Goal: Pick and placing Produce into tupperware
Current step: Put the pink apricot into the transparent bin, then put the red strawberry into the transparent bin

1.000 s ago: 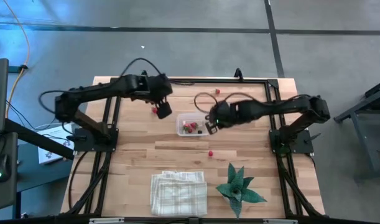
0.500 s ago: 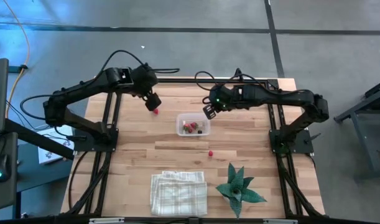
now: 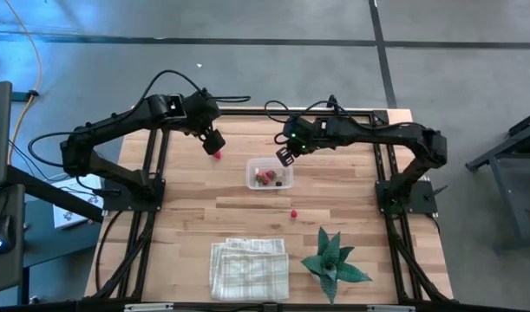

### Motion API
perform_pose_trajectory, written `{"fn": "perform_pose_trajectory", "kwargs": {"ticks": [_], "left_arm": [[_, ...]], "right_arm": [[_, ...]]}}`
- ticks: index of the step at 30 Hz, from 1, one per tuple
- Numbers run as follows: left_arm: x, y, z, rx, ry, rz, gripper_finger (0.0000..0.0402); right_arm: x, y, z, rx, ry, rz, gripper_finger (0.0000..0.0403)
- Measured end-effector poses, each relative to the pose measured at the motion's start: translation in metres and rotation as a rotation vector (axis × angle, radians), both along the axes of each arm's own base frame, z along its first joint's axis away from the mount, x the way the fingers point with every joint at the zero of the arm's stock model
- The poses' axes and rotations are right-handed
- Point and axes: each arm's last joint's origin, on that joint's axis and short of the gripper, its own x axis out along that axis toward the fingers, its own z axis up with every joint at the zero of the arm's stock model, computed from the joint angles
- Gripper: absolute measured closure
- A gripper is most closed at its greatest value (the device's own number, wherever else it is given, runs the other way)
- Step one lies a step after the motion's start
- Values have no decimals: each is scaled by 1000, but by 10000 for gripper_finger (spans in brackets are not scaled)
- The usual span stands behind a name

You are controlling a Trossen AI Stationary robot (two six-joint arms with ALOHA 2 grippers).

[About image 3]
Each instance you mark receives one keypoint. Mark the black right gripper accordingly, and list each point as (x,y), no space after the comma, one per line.
(299,134)

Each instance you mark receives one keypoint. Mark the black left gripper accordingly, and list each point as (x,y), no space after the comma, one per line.
(213,139)

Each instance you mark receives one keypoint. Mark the green artificial potted plant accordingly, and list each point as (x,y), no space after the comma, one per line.
(331,264)

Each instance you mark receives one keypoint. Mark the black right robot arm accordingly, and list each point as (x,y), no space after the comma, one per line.
(377,132)

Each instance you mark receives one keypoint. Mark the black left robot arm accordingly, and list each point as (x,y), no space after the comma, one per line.
(117,125)

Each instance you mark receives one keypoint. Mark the clear plastic tupperware container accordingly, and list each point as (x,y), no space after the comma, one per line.
(270,173)

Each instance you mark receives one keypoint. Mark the folded white checked towel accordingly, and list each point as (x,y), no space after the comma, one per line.
(249,271)

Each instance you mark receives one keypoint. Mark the black power plug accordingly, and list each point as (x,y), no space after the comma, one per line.
(102,191)

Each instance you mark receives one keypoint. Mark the white cardboard box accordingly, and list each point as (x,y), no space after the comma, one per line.
(69,216)

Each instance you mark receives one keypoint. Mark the black diagonal beam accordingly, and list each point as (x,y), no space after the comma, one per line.
(52,193)

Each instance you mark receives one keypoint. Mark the dark low table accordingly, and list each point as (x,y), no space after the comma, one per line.
(43,247)

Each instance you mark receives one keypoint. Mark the grey metal bench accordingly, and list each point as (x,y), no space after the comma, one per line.
(505,195)

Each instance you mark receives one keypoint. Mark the black computer mouse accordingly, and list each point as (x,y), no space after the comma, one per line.
(1,232)

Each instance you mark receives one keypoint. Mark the dark desk surface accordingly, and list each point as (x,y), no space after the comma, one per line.
(13,268)

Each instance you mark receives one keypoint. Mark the black frame bracket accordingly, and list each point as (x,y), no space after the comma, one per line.
(332,100)

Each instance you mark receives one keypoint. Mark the black aluminium table frame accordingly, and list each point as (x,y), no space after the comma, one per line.
(360,113)

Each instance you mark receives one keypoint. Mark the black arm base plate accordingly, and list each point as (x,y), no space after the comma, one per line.
(117,203)
(425,203)

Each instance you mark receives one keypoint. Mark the black rail clamp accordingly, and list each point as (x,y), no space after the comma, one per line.
(270,307)

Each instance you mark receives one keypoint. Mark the silver rail bracket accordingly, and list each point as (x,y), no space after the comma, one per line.
(148,307)
(390,308)

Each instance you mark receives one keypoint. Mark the black metal rail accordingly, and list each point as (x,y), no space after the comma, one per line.
(52,309)

